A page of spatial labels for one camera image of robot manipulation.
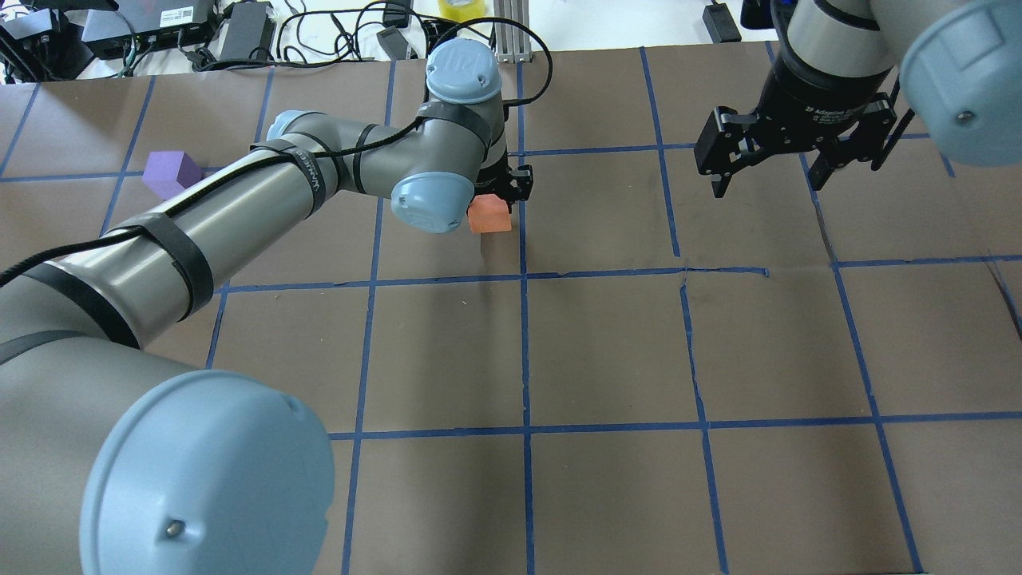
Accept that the aluminium frame post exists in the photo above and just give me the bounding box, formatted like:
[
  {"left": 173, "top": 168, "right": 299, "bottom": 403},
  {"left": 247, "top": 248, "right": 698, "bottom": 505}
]
[{"left": 493, "top": 0, "right": 533, "bottom": 63}]

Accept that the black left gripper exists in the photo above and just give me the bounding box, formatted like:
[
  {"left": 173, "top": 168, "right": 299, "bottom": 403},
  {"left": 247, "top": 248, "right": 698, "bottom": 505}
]
[{"left": 476, "top": 143, "right": 535, "bottom": 212}]

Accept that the purple foam block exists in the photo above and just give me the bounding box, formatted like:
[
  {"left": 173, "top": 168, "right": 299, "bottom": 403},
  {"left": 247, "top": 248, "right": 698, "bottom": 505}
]
[{"left": 142, "top": 150, "right": 204, "bottom": 200}]

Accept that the black power brick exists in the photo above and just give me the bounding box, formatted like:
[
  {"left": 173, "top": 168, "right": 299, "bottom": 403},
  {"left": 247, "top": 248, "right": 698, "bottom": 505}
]
[{"left": 702, "top": 1, "right": 743, "bottom": 44}]

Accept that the black power adapter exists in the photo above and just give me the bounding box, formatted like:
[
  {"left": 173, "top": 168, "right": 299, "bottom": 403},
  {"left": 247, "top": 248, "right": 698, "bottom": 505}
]
[{"left": 219, "top": 1, "right": 275, "bottom": 61}]

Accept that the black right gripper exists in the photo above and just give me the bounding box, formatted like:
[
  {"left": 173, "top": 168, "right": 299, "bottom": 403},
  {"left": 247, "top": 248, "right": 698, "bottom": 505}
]
[{"left": 694, "top": 56, "right": 897, "bottom": 199}]

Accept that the yellow tape roll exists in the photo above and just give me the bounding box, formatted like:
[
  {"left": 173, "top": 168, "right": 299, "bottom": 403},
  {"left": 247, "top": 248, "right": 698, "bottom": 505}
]
[{"left": 437, "top": 0, "right": 487, "bottom": 23}]

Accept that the brown paper table cover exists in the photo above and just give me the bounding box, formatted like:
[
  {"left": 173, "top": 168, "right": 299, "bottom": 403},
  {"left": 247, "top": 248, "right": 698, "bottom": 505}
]
[{"left": 0, "top": 30, "right": 1022, "bottom": 575}]

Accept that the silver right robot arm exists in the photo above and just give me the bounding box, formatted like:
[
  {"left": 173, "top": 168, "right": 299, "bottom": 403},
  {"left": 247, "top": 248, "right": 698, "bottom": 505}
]
[{"left": 694, "top": 1, "right": 1021, "bottom": 199}]

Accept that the orange foam block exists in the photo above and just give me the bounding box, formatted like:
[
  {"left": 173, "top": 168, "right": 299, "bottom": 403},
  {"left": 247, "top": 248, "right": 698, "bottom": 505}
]
[{"left": 466, "top": 194, "right": 513, "bottom": 234}]

